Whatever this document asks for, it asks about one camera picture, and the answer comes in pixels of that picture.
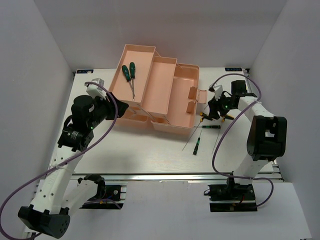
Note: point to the blue label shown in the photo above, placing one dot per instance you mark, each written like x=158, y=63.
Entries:
x=233, y=69
x=84, y=71

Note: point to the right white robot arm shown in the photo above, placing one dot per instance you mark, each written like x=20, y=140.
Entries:
x=267, y=135

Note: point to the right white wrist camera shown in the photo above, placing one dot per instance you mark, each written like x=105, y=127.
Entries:
x=217, y=89

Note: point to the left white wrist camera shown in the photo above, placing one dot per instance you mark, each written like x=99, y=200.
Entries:
x=96, y=90

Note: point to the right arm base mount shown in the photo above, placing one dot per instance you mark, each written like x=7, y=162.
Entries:
x=223, y=199

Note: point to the yellow black T-handle key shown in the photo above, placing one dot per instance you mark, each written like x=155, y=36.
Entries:
x=203, y=117
x=228, y=117

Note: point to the pink plastic toolbox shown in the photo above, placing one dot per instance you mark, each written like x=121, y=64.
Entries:
x=166, y=92

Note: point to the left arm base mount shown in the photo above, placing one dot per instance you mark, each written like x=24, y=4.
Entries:
x=109, y=196

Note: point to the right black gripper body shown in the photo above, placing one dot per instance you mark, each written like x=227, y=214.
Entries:
x=225, y=103

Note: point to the green screwdriver short shaft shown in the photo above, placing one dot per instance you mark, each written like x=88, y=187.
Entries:
x=127, y=76

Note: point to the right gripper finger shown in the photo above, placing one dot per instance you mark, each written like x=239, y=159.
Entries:
x=222, y=113
x=213, y=109

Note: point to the right blue label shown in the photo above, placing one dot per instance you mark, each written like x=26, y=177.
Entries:
x=233, y=69

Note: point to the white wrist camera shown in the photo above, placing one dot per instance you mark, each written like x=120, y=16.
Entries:
x=96, y=90
x=217, y=89

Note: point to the left blue label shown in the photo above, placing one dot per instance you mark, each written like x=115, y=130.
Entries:
x=84, y=71

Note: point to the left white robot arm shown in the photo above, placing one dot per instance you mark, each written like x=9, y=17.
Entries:
x=51, y=209

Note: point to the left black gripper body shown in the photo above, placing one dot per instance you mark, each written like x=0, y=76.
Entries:
x=99, y=107

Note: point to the aluminium front rail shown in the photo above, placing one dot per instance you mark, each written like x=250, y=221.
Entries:
x=174, y=177

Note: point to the green screwdriver long shaft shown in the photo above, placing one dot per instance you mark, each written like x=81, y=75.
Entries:
x=132, y=71

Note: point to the small green precision screwdriver horizontal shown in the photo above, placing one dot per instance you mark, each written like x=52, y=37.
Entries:
x=208, y=126

